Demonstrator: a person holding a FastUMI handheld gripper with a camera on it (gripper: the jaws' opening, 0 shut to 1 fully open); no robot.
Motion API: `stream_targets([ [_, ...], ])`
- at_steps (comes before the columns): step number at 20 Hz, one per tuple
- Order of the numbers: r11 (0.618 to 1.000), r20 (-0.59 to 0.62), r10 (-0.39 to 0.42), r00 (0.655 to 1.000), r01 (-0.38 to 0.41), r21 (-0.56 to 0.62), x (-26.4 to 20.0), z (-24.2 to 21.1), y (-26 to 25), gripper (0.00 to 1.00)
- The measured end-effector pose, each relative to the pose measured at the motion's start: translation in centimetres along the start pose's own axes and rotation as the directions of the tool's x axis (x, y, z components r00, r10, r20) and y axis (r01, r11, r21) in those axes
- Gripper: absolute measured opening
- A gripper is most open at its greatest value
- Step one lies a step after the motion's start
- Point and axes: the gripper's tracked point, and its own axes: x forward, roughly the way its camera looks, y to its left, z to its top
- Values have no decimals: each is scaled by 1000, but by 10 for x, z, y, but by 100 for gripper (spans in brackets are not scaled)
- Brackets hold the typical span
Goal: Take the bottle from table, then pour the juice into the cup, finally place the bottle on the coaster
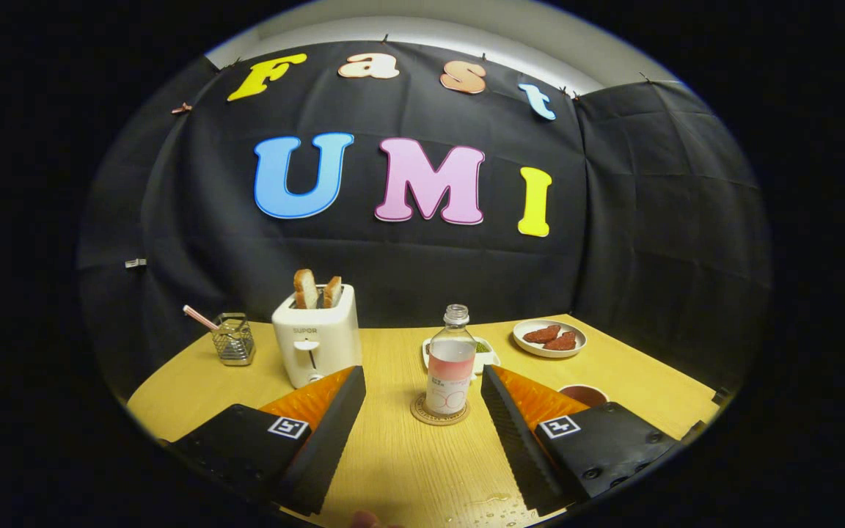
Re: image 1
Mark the wire mesh basket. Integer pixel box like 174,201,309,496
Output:
211,313,256,367

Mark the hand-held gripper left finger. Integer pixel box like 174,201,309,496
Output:
162,365,367,516

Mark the clear juice bottle pink label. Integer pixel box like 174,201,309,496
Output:
425,304,477,417

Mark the white toaster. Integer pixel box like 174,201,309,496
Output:
271,284,363,389

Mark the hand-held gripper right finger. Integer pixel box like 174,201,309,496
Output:
480,364,684,516

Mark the round white plate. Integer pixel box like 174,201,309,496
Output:
512,318,588,359

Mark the cream cup wooden handle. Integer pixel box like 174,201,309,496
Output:
559,384,610,408

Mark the round cork coaster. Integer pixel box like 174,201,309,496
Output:
410,392,471,427

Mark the wooden table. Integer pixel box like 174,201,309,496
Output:
127,314,720,528

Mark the pink straw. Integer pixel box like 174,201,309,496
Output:
183,305,219,331

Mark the white divided dish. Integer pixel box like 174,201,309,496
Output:
422,336,501,376

